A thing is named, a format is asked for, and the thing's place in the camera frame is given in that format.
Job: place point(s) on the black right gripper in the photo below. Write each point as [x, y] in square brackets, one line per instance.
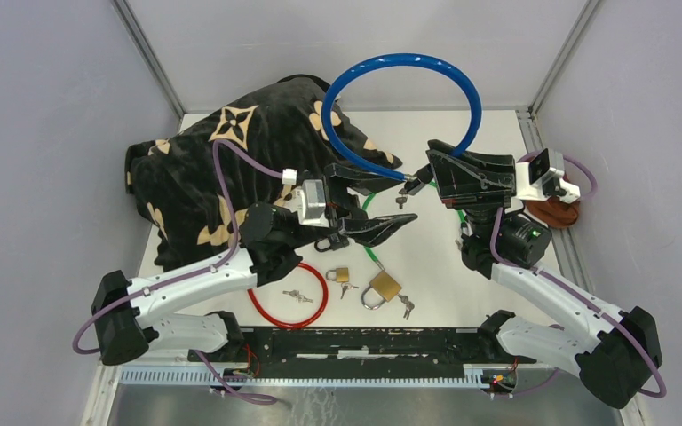
[471, 179]

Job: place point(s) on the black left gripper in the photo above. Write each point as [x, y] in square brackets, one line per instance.
[344, 209]

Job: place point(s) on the blue lock keys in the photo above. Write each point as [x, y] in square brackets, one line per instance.
[402, 198]

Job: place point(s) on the black Kajing padlock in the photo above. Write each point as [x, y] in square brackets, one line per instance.
[332, 242]

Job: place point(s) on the green cable lock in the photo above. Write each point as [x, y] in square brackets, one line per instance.
[369, 251]

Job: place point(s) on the small brass padlock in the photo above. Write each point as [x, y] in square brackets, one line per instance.
[340, 275]

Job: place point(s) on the large brass padlock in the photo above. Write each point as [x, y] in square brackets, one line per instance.
[386, 288]

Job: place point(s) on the large padlock keys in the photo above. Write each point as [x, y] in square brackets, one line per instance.
[408, 304]

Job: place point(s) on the red lock keys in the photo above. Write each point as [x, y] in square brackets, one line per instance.
[298, 296]

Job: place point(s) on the blue cable lock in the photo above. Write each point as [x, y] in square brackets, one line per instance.
[419, 60]

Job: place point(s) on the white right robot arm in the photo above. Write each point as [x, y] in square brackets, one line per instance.
[614, 352]

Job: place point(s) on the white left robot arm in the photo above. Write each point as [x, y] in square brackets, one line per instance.
[132, 317]

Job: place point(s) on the brown crumpled cloth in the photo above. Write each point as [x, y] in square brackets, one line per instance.
[555, 213]

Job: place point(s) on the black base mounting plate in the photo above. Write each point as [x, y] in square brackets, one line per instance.
[362, 353]

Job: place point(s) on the black floral patterned cloth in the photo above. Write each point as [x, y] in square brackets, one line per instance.
[175, 184]

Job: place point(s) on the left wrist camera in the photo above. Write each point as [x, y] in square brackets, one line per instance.
[312, 204]

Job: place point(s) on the white toothed cable duct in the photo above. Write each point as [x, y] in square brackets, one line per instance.
[150, 375]

